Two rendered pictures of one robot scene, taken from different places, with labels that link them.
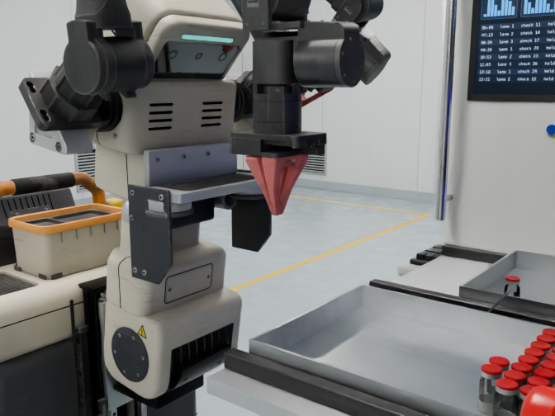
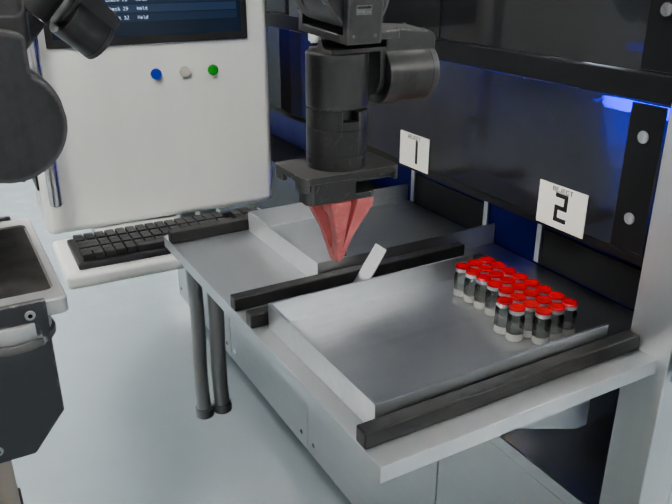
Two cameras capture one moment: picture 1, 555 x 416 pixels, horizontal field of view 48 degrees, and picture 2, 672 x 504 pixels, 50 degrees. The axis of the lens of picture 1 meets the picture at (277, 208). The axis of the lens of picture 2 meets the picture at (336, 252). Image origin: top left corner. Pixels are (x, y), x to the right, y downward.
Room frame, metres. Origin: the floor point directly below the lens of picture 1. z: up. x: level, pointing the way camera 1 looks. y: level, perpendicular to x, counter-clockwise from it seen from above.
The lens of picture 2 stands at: (0.48, 0.61, 1.34)
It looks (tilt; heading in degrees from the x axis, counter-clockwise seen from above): 23 degrees down; 292
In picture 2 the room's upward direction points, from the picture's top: straight up
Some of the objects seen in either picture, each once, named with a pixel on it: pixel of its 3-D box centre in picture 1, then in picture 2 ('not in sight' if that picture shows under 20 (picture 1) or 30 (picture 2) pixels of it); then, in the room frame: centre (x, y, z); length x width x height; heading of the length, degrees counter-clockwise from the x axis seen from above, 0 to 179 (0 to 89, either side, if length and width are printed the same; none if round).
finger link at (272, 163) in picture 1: (269, 175); (325, 217); (0.74, 0.01, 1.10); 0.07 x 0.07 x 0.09; 52
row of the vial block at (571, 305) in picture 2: not in sight; (524, 294); (0.58, -0.30, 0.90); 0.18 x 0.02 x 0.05; 142
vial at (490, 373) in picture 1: (490, 389); (515, 322); (0.58, -0.22, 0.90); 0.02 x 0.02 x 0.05
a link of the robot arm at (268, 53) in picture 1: (281, 63); (342, 77); (0.73, 0.00, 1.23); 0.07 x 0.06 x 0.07; 55
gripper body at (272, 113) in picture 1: (277, 116); (336, 144); (0.73, 0.00, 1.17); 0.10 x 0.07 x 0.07; 52
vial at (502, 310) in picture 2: (497, 380); (503, 315); (0.59, -0.23, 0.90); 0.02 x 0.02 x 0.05
